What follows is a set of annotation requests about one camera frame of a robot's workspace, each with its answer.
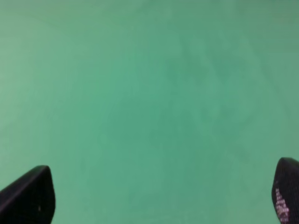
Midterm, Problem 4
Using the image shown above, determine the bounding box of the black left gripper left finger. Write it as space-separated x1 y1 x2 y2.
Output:
0 165 56 224

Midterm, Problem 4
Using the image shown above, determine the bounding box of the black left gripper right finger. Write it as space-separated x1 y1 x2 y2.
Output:
271 157 299 224

